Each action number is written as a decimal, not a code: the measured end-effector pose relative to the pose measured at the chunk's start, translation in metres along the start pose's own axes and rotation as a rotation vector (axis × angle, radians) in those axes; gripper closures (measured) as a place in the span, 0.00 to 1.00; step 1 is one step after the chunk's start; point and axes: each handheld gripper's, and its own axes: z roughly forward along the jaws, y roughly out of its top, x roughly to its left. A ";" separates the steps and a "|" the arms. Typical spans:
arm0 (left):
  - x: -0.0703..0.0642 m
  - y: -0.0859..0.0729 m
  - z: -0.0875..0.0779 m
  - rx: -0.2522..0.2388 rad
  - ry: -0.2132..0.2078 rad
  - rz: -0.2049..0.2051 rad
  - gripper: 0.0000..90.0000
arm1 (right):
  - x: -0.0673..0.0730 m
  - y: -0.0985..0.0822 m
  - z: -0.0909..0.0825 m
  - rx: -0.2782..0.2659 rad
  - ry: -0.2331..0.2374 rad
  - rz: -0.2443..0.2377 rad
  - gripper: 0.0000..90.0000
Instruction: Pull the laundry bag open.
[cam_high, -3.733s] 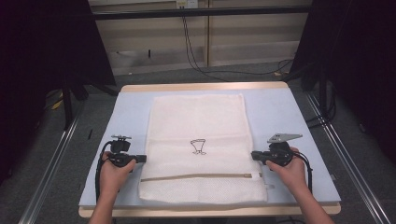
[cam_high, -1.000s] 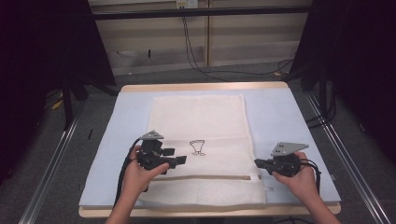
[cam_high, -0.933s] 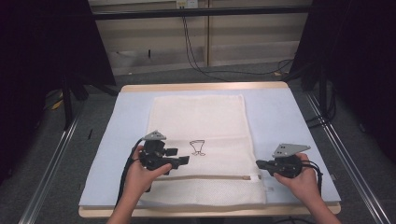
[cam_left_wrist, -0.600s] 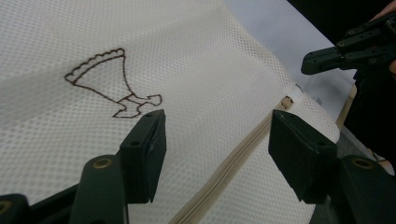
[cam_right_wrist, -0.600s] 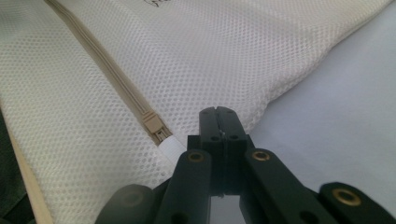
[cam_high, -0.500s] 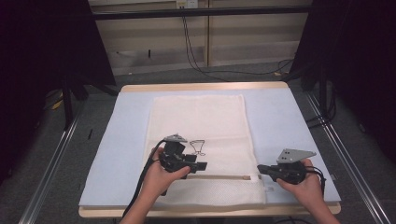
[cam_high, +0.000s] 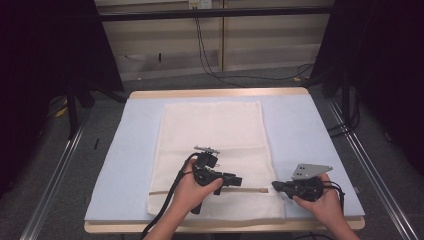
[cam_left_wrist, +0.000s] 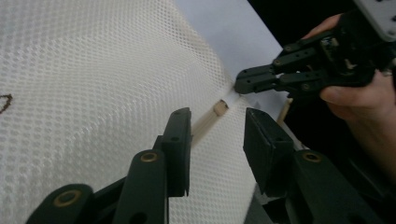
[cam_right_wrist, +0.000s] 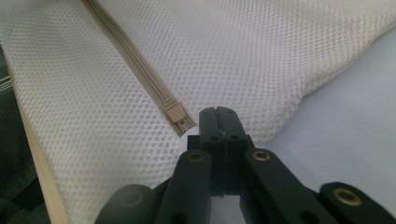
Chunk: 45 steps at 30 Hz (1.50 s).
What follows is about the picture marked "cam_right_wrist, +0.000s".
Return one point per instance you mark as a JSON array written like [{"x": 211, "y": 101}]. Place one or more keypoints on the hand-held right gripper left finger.
[{"x": 209, "y": 130}]

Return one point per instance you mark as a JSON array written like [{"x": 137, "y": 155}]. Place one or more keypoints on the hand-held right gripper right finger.
[{"x": 233, "y": 137}]

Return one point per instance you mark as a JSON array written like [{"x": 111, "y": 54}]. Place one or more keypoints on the cream mesh laundry bag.
[{"x": 249, "y": 46}]

